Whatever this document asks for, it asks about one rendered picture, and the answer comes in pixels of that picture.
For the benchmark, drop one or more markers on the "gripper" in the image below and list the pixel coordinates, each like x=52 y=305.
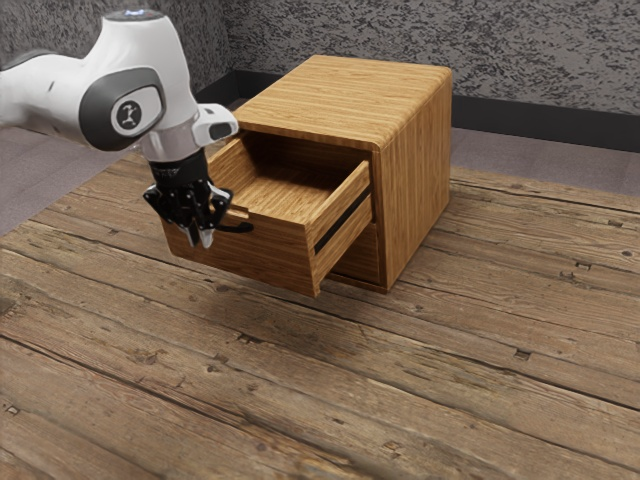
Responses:
x=179 y=172

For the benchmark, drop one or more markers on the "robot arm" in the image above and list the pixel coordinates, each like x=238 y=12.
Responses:
x=60 y=95

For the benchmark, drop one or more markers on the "open wooden drawer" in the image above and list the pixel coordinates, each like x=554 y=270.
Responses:
x=270 y=250

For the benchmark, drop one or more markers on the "wooden cabinet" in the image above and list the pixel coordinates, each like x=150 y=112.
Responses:
x=350 y=92

